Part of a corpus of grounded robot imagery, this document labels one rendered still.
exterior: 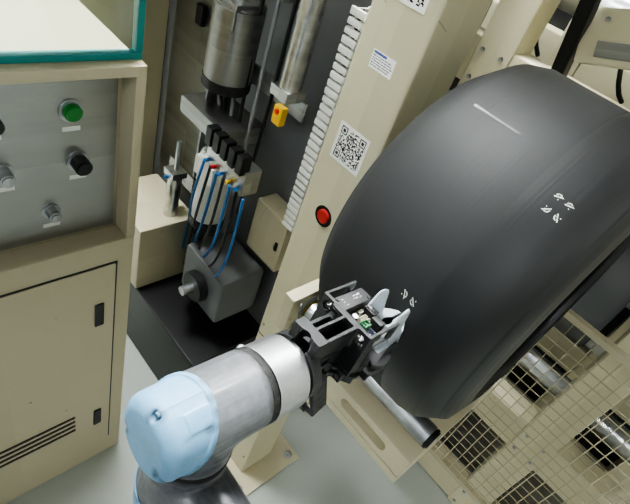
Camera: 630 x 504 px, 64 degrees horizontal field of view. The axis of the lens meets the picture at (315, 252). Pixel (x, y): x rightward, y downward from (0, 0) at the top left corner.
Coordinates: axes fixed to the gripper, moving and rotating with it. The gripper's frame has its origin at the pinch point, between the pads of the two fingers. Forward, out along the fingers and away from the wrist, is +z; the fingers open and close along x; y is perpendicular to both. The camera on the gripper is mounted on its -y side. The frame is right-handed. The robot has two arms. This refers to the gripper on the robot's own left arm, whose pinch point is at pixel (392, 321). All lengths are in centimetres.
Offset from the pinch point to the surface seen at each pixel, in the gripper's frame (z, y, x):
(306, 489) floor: 50, -115, 8
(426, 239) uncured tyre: 2.6, 10.8, 3.0
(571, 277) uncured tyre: 9.7, 15.4, -11.7
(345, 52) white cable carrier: 20.8, 18.6, 40.0
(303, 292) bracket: 16.1, -23.0, 23.4
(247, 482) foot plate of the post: 34, -115, 21
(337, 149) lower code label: 21.4, 3.1, 33.6
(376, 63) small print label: 19.5, 20.3, 32.2
